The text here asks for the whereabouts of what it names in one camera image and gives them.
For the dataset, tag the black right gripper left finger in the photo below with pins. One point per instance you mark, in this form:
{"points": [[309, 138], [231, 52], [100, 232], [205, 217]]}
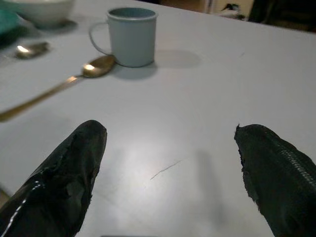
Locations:
{"points": [[61, 182]]}

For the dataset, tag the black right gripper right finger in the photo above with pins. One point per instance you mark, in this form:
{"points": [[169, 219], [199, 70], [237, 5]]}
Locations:
{"points": [[279, 177]]}

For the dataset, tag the silver spoon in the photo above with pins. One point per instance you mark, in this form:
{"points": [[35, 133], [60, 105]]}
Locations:
{"points": [[30, 50]]}

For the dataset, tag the light blue enamel mug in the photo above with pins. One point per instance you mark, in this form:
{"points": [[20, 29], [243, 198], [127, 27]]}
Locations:
{"points": [[132, 37]]}

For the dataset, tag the teal cloth napkin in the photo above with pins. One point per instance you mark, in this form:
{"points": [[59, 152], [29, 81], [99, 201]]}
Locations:
{"points": [[7, 23]]}

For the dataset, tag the white ceramic bowl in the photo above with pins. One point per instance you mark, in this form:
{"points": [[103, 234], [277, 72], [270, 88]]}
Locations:
{"points": [[44, 11]]}

